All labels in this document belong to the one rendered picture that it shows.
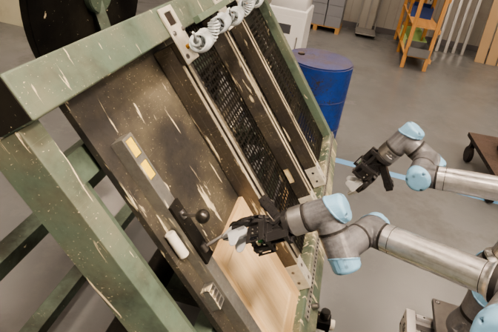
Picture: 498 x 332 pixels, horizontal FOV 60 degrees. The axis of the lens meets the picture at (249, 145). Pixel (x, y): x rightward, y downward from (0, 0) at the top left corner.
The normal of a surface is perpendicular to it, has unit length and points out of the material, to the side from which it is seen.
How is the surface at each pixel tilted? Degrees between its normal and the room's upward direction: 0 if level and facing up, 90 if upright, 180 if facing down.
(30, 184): 90
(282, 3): 71
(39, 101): 54
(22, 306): 0
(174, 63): 90
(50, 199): 90
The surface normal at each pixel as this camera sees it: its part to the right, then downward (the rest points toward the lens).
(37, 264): 0.13, -0.87
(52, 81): 0.86, -0.33
